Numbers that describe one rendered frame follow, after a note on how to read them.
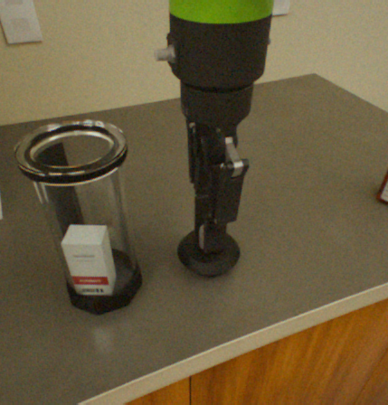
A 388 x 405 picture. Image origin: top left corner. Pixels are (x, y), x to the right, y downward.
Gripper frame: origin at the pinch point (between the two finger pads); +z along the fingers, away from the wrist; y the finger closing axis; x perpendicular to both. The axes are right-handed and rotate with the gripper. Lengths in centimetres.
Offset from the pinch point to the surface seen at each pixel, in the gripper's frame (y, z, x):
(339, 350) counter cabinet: 9.3, 31.2, 23.2
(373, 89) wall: -64, 19, 88
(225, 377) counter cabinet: 10.3, 23.3, -0.8
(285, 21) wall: -62, -7, 47
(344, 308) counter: 12.5, 9.9, 15.2
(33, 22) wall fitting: -59, -12, -17
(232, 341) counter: 13.1, 7.6, -2.0
